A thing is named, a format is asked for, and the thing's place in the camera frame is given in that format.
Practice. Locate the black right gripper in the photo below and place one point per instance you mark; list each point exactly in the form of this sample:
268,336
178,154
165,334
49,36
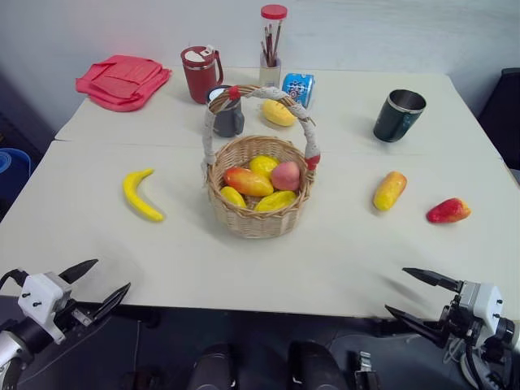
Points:
459,321

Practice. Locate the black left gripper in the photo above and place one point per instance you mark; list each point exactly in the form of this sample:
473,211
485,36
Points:
72,315

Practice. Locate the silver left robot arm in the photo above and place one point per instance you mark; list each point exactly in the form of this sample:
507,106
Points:
10,345

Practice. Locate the red yellow mango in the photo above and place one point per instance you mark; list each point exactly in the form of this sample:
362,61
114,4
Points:
448,210

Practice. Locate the yellow banana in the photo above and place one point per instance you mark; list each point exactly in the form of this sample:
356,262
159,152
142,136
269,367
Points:
140,197

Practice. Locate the yellow orange mango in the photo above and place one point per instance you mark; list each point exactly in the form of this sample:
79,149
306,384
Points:
390,191

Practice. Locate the dark rounded shape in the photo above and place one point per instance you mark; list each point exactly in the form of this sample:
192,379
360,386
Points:
213,367
315,365

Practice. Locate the blue barrel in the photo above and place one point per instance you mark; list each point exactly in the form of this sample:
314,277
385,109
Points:
14,170

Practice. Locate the yellow starfruit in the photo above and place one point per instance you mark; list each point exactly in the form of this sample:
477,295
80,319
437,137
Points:
275,200

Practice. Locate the pink peach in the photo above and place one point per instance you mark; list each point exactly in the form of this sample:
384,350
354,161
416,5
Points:
285,175

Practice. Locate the dark green steel cup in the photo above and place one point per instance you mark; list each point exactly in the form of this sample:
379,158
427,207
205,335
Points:
398,117

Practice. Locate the orange red mango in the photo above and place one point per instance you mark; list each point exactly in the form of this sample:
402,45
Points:
248,181

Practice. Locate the black chair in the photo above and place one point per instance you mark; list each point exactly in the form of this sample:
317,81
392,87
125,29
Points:
501,113

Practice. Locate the red folded cloth bag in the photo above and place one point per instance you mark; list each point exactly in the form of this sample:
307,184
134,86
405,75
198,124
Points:
122,81

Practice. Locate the grey mug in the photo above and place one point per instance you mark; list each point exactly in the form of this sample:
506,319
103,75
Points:
226,118

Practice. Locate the red mug with lid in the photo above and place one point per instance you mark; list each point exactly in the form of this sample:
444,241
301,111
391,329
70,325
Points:
200,77

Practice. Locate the blue white tin can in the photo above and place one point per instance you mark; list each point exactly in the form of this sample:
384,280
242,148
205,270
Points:
298,88

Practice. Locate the clear pencil tube red cap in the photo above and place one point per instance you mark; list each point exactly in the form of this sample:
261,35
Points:
271,48

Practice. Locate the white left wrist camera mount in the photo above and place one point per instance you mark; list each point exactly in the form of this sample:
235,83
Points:
42,295

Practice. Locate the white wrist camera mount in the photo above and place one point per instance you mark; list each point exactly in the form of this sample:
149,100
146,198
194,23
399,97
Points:
42,295
486,300

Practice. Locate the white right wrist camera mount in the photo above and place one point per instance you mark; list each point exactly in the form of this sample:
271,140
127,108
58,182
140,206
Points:
486,300

